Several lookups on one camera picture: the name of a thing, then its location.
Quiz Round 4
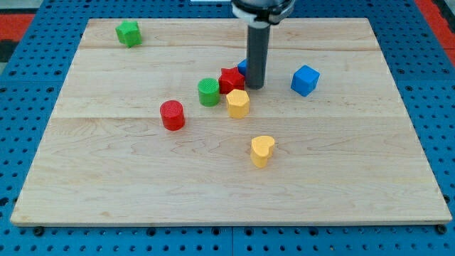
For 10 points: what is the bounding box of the black white robot arm flange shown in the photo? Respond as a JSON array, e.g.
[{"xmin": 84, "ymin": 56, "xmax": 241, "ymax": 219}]
[{"xmin": 231, "ymin": 0, "xmax": 296, "ymax": 27}]

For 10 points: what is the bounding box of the blue cube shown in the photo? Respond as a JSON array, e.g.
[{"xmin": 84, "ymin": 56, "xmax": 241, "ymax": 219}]
[{"xmin": 291, "ymin": 65, "xmax": 320, "ymax": 97}]

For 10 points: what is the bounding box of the yellow hexagon block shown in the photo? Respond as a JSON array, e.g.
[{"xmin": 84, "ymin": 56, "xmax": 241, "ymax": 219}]
[{"xmin": 226, "ymin": 89, "xmax": 250, "ymax": 119}]

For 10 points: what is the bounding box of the yellow heart block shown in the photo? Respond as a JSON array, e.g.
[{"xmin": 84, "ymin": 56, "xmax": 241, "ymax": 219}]
[{"xmin": 250, "ymin": 135, "xmax": 275, "ymax": 168}]

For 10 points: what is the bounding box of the green cylinder block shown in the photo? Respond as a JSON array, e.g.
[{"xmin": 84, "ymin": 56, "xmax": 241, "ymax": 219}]
[{"xmin": 198, "ymin": 78, "xmax": 220, "ymax": 107}]

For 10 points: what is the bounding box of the red star block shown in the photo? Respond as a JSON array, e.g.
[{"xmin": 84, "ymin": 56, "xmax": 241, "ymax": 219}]
[{"xmin": 218, "ymin": 67, "xmax": 245, "ymax": 95}]

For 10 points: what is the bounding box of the red cylinder block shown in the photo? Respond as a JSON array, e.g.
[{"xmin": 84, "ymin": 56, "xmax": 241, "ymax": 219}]
[{"xmin": 160, "ymin": 100, "xmax": 186, "ymax": 131}]

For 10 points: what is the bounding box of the small blue block behind rod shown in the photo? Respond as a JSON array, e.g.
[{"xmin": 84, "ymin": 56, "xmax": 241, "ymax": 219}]
[{"xmin": 237, "ymin": 59, "xmax": 247, "ymax": 76}]

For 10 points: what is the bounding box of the wooden board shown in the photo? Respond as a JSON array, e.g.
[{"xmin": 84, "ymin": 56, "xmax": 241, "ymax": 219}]
[{"xmin": 11, "ymin": 18, "xmax": 451, "ymax": 227}]

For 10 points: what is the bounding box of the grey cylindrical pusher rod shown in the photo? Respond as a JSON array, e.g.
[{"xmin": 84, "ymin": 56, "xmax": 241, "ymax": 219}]
[{"xmin": 245, "ymin": 26, "xmax": 270, "ymax": 90}]

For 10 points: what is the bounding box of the green star block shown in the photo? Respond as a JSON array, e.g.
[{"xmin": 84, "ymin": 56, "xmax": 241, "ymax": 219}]
[{"xmin": 115, "ymin": 21, "xmax": 142, "ymax": 48}]

